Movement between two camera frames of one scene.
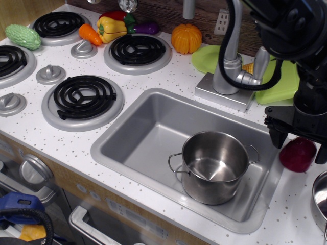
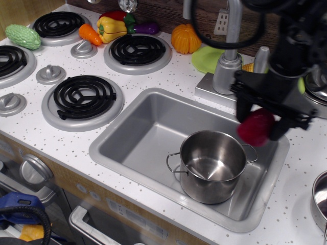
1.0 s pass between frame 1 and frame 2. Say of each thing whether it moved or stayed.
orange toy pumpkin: stayed
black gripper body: moved
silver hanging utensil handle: stayed
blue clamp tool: stayed
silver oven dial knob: stayed
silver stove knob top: stayed
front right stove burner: stayed
